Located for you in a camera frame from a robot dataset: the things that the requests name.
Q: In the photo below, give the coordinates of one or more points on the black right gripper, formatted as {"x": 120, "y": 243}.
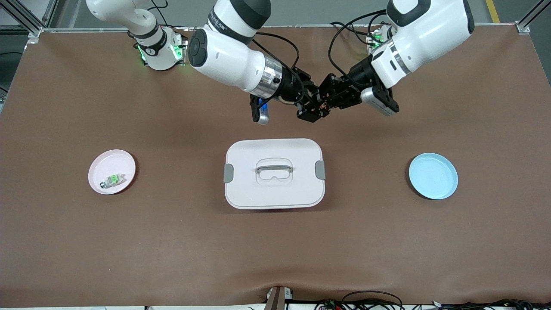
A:
{"x": 294, "y": 90}

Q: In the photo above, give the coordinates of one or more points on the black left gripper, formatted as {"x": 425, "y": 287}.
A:
{"x": 356, "y": 76}

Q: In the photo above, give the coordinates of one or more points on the orange and black switch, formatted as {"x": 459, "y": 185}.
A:
{"x": 323, "y": 104}

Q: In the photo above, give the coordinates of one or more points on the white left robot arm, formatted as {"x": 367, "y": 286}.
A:
{"x": 424, "y": 34}

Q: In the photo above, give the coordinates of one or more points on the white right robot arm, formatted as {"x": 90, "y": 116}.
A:
{"x": 232, "y": 60}

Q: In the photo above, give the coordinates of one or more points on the white lidded storage box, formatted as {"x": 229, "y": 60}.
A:
{"x": 275, "y": 193}

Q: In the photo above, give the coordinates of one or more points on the light blue round plate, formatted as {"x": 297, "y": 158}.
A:
{"x": 432, "y": 176}

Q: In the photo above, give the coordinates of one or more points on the brown table mat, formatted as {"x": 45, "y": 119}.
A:
{"x": 275, "y": 249}

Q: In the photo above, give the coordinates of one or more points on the pink round plate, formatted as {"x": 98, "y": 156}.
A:
{"x": 112, "y": 165}

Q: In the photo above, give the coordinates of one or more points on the brown camera mount bracket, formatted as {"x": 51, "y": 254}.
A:
{"x": 277, "y": 298}

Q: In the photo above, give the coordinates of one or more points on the aluminium frame post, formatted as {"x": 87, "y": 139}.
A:
{"x": 30, "y": 21}
{"x": 527, "y": 21}

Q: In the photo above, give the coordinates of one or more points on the green and grey switch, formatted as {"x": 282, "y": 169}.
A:
{"x": 113, "y": 180}

